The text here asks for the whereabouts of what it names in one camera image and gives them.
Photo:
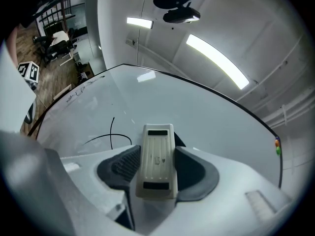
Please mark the black head-worn camera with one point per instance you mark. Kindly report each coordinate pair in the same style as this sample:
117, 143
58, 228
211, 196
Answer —
180, 16

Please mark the person's left forearm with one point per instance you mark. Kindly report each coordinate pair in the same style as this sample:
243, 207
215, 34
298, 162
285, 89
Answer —
11, 45

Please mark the black grid frame partition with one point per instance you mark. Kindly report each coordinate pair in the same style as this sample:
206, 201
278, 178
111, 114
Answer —
64, 13

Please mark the orange round magnet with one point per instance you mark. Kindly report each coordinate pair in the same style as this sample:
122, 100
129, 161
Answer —
277, 142

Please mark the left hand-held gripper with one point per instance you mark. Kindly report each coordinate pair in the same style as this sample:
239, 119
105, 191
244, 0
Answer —
33, 72

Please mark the green round magnet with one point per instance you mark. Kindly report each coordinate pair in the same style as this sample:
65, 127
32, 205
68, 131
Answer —
278, 151

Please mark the white whiteboard with sketch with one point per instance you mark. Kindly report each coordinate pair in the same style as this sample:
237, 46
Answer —
184, 107

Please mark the black office chair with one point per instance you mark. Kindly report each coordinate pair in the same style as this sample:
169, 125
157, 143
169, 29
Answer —
56, 50

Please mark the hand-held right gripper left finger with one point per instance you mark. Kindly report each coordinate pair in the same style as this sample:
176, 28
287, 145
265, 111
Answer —
115, 171

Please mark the long ceiling light panel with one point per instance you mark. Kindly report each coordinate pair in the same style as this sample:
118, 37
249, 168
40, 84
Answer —
216, 60

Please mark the short ceiling light panel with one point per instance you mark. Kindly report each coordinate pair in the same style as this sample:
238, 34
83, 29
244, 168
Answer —
139, 22

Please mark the pale wooden plank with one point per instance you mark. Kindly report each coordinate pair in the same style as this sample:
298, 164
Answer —
62, 91

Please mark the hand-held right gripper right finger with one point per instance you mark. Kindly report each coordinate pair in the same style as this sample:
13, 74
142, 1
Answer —
197, 176

